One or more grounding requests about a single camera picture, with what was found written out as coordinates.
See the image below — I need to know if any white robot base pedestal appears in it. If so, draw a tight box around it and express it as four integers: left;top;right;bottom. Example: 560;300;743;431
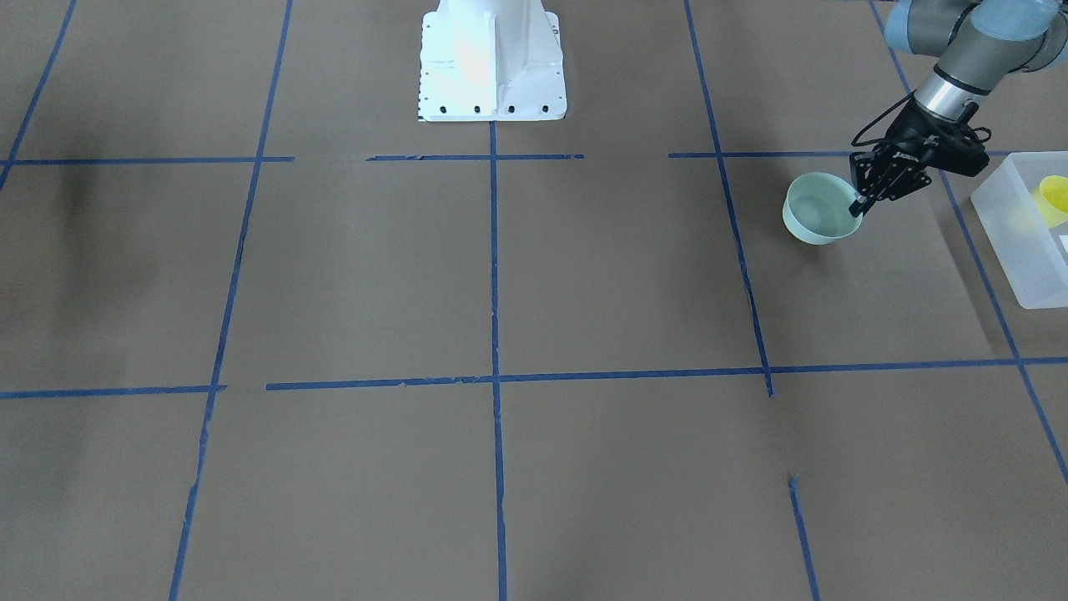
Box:
417;1;568;123

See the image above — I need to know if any light green bowl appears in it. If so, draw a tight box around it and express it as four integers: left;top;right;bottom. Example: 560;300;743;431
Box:
782;172;863;246

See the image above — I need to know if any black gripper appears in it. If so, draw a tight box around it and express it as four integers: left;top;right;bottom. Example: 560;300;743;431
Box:
849;96;990;220

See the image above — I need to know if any translucent plastic storage box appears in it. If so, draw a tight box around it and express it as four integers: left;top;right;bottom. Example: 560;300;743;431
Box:
971;149;1067;311

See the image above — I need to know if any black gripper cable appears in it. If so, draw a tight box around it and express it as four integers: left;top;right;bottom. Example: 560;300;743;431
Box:
851;90;918;149

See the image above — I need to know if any yellow paper cup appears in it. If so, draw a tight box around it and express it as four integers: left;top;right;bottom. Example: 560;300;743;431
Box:
1031;175;1067;230

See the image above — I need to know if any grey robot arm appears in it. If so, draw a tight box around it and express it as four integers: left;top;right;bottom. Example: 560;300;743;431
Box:
849;1;1065;218

